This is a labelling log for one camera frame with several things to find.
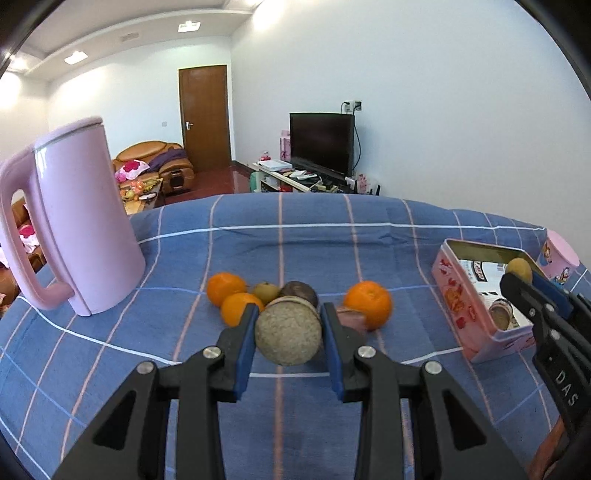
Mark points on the flat white box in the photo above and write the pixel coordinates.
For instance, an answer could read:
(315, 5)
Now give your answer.
(274, 165)

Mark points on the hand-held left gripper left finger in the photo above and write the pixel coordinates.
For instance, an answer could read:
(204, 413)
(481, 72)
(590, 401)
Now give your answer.
(244, 360)

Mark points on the dark pink block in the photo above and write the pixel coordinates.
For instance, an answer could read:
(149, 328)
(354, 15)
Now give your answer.
(353, 319)

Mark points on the blue checked tablecloth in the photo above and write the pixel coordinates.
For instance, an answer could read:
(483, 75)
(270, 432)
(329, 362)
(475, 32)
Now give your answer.
(323, 240)

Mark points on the green bin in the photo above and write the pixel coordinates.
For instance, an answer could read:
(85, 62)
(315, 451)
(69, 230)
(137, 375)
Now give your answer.
(255, 182)

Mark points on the tall pink box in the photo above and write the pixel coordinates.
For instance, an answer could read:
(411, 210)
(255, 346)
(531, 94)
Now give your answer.
(285, 145)

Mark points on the person's right forearm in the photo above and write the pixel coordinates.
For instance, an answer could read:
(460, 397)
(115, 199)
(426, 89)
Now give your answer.
(547, 457)

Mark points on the orange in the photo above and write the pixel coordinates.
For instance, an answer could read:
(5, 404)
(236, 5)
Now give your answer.
(224, 286)
(235, 311)
(369, 304)

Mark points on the dark purple passion fruit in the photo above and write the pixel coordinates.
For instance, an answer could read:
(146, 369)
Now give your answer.
(300, 288)

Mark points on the rough brown round fruit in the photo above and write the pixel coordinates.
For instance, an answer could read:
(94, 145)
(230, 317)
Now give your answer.
(295, 301)

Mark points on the ceiling air vent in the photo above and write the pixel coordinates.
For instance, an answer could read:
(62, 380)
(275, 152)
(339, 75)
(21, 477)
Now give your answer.
(129, 37)

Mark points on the orange-brown leather sofa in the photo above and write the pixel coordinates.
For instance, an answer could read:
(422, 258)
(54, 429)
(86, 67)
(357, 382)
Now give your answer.
(171, 177)

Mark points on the purple cloth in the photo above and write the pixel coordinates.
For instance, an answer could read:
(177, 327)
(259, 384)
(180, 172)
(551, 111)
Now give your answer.
(166, 159)

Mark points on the small green-brown kiwi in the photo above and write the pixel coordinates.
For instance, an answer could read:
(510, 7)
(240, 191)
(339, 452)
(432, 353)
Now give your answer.
(265, 290)

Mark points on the pink flowered packet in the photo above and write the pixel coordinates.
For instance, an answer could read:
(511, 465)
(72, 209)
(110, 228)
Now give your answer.
(364, 183)

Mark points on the white wall socket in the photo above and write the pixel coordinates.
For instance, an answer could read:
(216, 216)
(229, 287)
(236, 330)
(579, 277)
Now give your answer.
(352, 106)

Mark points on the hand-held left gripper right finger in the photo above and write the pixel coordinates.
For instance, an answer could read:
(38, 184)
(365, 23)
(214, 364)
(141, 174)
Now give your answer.
(333, 360)

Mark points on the square ceiling light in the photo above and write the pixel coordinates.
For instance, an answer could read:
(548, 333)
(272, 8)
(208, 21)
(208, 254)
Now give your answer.
(76, 57)
(189, 26)

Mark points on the small yellow fruit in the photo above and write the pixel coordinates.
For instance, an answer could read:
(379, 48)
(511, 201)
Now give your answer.
(519, 268)

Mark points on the pink cartoon cup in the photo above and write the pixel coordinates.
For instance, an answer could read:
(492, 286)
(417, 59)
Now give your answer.
(558, 258)

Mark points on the assorted fruit pile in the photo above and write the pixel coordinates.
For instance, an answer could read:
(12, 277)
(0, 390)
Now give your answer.
(136, 189)

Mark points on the wooden coffee table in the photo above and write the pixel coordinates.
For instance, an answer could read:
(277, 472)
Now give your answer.
(143, 203)

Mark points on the black flat television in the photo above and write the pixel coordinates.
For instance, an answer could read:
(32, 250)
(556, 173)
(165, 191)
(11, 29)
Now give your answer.
(321, 141)

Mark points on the brown wooden door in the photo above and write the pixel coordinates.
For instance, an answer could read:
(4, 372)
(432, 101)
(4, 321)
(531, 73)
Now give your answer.
(205, 120)

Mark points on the pink electric kettle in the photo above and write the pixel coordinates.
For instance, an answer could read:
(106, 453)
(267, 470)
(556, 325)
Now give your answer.
(87, 221)

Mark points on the pink printed tin box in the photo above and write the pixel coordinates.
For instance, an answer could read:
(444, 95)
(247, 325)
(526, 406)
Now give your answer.
(461, 314)

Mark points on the rough grey-tan round fruit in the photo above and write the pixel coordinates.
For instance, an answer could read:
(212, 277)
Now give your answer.
(288, 334)

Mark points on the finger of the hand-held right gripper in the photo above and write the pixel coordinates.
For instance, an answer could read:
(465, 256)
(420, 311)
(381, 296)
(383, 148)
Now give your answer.
(517, 290)
(554, 297)

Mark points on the white television stand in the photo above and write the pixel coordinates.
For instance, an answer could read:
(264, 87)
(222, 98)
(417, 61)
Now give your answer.
(295, 177)

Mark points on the pink flowered cushion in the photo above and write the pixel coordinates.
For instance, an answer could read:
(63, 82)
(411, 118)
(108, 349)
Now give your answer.
(131, 170)

